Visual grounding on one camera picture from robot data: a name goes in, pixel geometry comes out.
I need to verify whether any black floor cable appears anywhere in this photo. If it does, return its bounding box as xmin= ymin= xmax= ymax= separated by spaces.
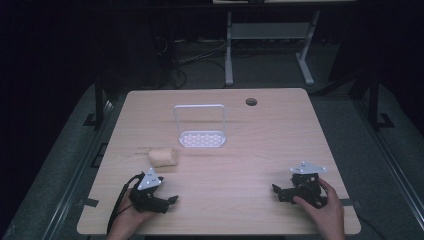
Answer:
xmin=357 ymin=215 xmax=388 ymax=240

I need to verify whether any grey tape strip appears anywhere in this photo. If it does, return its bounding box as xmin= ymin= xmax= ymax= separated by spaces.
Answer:
xmin=78 ymin=197 xmax=100 ymax=208
xmin=339 ymin=198 xmax=362 ymax=208

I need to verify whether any bundle of floor cables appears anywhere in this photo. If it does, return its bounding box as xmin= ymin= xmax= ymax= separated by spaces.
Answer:
xmin=153 ymin=34 xmax=228 ymax=90

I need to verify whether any person's right hand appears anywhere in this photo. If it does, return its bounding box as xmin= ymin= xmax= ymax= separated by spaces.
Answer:
xmin=292 ymin=177 xmax=347 ymax=240

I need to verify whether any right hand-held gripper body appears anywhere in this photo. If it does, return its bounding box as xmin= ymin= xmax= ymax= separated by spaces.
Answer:
xmin=285 ymin=161 xmax=330 ymax=210

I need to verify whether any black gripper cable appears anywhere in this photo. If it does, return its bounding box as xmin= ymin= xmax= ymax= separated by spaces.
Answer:
xmin=106 ymin=173 xmax=145 ymax=235

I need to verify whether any beige bread roll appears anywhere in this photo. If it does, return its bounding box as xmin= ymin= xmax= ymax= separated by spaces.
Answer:
xmin=148 ymin=146 xmax=179 ymax=168

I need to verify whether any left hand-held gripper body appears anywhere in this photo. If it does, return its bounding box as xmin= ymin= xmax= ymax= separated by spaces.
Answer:
xmin=128 ymin=167 xmax=170 ymax=215

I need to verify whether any white wire rack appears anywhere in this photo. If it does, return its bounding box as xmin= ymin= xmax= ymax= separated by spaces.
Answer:
xmin=172 ymin=104 xmax=228 ymax=149

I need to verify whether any grey metal desk frame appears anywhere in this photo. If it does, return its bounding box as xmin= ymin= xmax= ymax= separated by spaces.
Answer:
xmin=224 ymin=9 xmax=322 ymax=87

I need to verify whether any black metal stand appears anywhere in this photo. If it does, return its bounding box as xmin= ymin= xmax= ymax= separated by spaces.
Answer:
xmin=349 ymin=68 xmax=396 ymax=132
xmin=83 ymin=74 xmax=113 ymax=129

